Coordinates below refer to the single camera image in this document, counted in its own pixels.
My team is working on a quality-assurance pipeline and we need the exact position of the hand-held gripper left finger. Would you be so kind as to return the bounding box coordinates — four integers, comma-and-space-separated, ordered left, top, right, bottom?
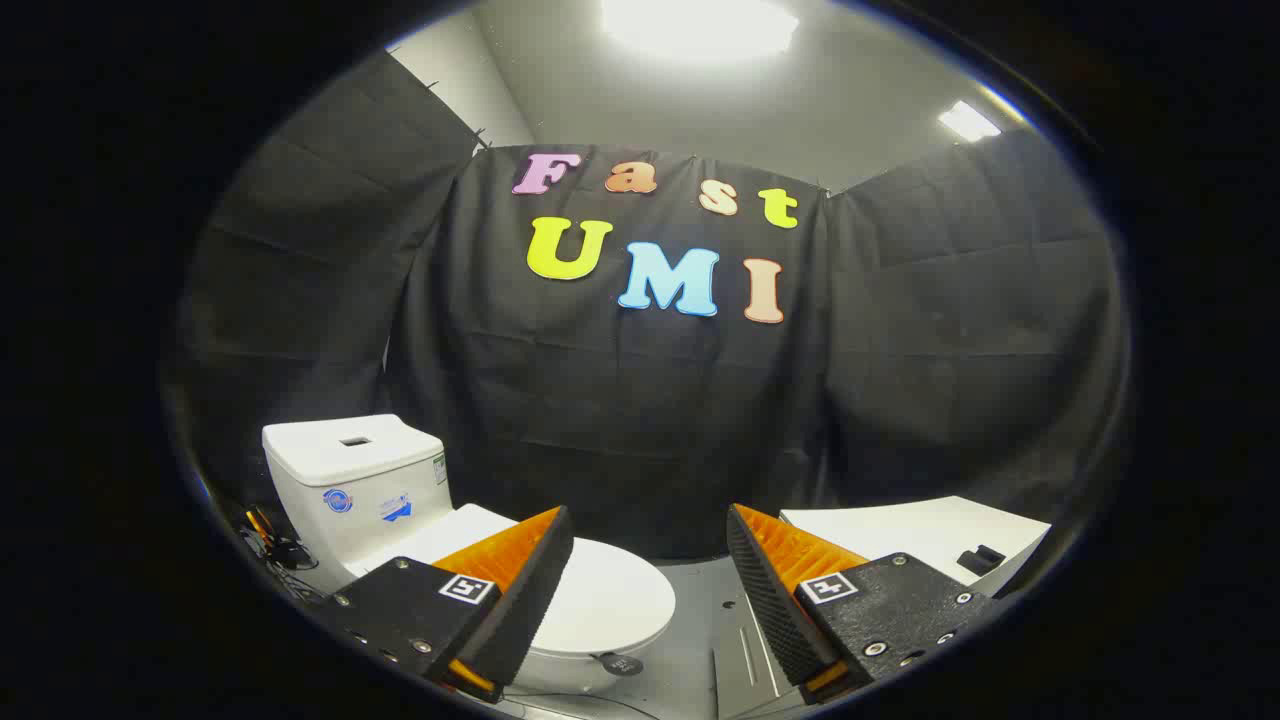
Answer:
325, 505, 576, 704

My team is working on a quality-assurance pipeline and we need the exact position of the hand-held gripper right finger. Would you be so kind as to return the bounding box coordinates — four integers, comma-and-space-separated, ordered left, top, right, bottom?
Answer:
725, 503, 1001, 704

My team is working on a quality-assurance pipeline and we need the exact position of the white toilet lid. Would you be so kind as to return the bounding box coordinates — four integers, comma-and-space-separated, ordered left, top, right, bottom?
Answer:
375, 503, 677, 658

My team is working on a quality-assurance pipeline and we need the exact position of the white toilet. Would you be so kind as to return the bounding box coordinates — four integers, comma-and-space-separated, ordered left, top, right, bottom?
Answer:
262, 413, 671, 698

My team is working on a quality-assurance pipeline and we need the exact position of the grey drawer cabinet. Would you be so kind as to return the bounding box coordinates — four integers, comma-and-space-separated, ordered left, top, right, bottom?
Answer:
780, 495, 1053, 598

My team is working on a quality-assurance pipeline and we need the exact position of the black backdrop cloth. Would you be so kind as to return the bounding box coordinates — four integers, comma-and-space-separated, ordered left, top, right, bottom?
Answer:
170, 50, 1131, 561

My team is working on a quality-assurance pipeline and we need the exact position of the small ceiling light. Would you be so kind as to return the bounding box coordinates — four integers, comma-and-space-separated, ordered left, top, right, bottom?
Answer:
938, 100, 1002, 143

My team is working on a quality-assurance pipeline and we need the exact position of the large ceiling light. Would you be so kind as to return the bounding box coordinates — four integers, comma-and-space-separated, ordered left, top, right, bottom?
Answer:
600, 0, 801, 59

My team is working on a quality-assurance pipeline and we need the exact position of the tangle of black cables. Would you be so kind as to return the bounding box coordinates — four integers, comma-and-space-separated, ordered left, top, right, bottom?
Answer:
238, 505, 323, 603

